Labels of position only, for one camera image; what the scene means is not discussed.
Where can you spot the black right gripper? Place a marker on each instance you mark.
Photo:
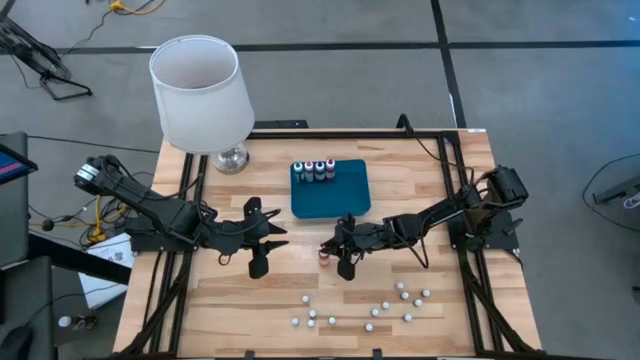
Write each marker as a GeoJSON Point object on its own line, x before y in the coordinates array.
{"type": "Point", "coordinates": [365, 235]}

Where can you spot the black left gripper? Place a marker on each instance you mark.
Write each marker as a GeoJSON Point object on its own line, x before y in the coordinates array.
{"type": "Point", "coordinates": [240, 235]}

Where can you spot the large orange food colouring bottle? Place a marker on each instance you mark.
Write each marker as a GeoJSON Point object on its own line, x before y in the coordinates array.
{"type": "Point", "coordinates": [324, 257]}

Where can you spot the blue plastic tray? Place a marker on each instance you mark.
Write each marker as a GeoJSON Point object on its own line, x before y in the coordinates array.
{"type": "Point", "coordinates": [330, 200]}

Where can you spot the large pink food colouring bottle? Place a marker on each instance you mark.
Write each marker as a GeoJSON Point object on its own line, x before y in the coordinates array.
{"type": "Point", "coordinates": [308, 167]}

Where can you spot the large black food colouring bottle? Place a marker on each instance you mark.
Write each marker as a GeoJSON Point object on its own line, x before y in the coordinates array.
{"type": "Point", "coordinates": [320, 167]}

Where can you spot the large red food colouring bottle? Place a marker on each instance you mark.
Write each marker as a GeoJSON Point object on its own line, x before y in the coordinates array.
{"type": "Point", "coordinates": [330, 165]}

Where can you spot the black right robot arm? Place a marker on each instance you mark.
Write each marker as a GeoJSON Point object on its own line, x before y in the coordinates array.
{"type": "Point", "coordinates": [440, 212]}

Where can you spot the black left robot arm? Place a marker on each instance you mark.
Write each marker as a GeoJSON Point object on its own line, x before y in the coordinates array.
{"type": "Point", "coordinates": [165, 212]}

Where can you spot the black table clamp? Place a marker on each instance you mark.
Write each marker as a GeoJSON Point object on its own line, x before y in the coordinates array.
{"type": "Point", "coordinates": [377, 354]}
{"type": "Point", "coordinates": [249, 355]}

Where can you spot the black flat box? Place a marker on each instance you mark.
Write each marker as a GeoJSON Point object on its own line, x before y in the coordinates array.
{"type": "Point", "coordinates": [280, 124]}

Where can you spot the white shade table lamp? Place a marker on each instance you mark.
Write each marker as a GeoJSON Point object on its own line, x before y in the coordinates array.
{"type": "Point", "coordinates": [200, 115]}

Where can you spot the white paper sheet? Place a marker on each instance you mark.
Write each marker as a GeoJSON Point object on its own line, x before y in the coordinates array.
{"type": "Point", "coordinates": [107, 290]}

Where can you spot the black beam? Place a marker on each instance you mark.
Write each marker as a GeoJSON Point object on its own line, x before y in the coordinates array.
{"type": "Point", "coordinates": [75, 257]}

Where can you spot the black round plug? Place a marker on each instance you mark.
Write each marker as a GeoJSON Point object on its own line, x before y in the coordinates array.
{"type": "Point", "coordinates": [48, 225]}

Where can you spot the screen with blue picture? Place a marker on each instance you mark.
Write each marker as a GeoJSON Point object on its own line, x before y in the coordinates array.
{"type": "Point", "coordinates": [12, 167]}

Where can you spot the black computer mouse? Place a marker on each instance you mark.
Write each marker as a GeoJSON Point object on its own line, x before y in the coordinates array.
{"type": "Point", "coordinates": [15, 345]}

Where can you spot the black aluminium table frame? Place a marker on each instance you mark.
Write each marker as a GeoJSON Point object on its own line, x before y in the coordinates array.
{"type": "Point", "coordinates": [350, 135]}

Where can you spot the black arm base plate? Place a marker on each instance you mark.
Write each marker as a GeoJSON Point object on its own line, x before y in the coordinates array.
{"type": "Point", "coordinates": [150, 245]}
{"type": "Point", "coordinates": [505, 240]}

